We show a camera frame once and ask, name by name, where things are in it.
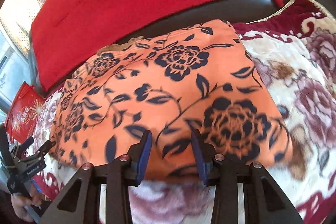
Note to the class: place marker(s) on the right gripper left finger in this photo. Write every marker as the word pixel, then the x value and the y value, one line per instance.
pixel 102 189

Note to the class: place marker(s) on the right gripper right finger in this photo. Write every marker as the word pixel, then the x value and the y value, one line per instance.
pixel 246 192

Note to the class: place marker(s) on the orange floral garment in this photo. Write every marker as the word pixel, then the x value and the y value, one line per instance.
pixel 196 78

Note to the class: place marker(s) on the person left hand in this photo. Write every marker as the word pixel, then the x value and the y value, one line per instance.
pixel 20 202

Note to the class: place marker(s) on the red gift box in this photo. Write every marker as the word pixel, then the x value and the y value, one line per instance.
pixel 23 114

